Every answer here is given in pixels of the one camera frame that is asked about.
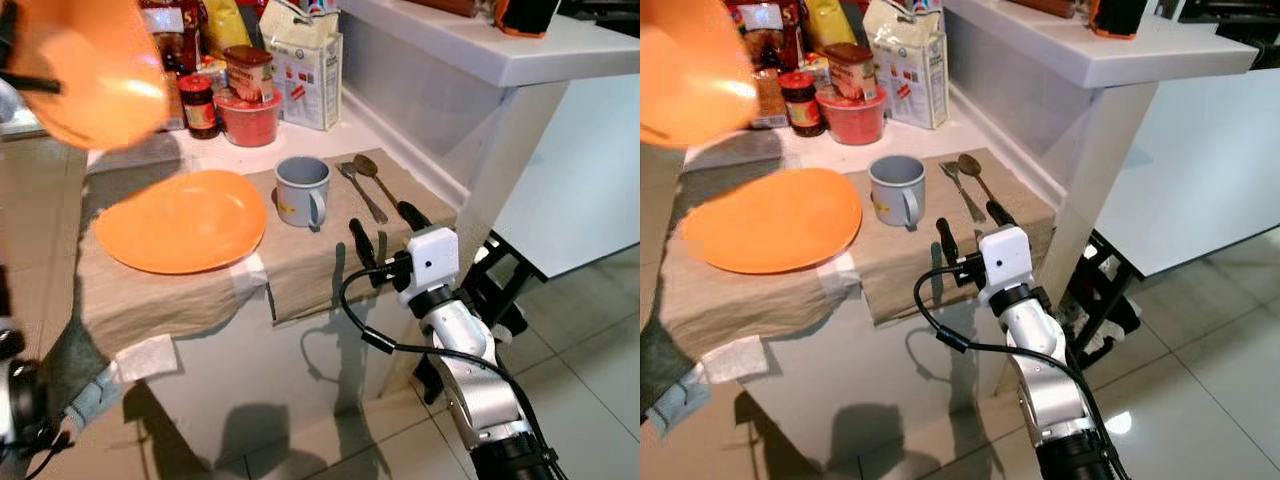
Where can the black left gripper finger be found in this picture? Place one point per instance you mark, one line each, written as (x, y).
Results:
(30, 84)

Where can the orange bowl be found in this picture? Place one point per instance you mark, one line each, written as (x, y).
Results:
(690, 70)
(90, 70)

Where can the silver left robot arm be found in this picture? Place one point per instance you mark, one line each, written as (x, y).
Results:
(15, 400)

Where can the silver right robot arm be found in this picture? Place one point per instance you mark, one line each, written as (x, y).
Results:
(475, 390)
(1050, 390)

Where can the metal fork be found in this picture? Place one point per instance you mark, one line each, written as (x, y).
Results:
(360, 192)
(960, 190)

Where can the beige table cloth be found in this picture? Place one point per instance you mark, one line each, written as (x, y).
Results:
(900, 270)
(300, 270)

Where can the metal spoon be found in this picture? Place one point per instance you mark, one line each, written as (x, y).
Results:
(364, 165)
(968, 163)

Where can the grey mug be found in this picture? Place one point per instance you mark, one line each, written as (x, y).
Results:
(298, 192)
(892, 190)

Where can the red snack bag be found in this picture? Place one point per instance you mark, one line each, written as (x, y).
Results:
(770, 32)
(172, 35)

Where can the red plastic bowl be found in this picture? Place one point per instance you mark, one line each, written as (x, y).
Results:
(852, 120)
(248, 122)

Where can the white paper food bag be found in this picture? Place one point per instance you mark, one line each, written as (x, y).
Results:
(915, 70)
(310, 70)

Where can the dark jar with red lid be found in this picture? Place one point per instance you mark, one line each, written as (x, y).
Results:
(800, 104)
(198, 105)

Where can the orange plate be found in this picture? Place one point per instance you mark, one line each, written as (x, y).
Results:
(180, 222)
(770, 220)

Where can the white raised shelf with leg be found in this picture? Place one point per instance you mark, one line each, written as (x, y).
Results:
(520, 60)
(1120, 60)

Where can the white desk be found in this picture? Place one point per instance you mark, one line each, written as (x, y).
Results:
(600, 170)
(1210, 170)

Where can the brown tin can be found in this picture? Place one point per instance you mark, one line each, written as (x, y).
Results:
(850, 70)
(248, 72)

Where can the yellow snack bag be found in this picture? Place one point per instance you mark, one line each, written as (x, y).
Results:
(227, 25)
(830, 22)

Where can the black and orange device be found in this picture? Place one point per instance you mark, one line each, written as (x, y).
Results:
(1118, 15)
(528, 15)

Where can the white cloth tag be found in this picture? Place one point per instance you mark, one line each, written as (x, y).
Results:
(735, 358)
(148, 358)

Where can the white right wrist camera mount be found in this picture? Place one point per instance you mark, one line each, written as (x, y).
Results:
(1008, 260)
(432, 260)

